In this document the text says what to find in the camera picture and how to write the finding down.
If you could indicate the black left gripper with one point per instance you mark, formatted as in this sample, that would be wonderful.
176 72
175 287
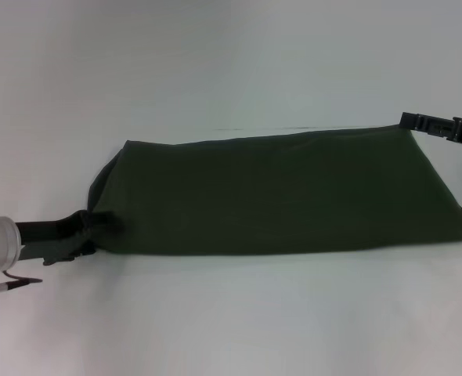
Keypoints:
47 235

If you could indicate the dark green shirt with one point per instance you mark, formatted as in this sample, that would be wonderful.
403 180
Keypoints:
278 188

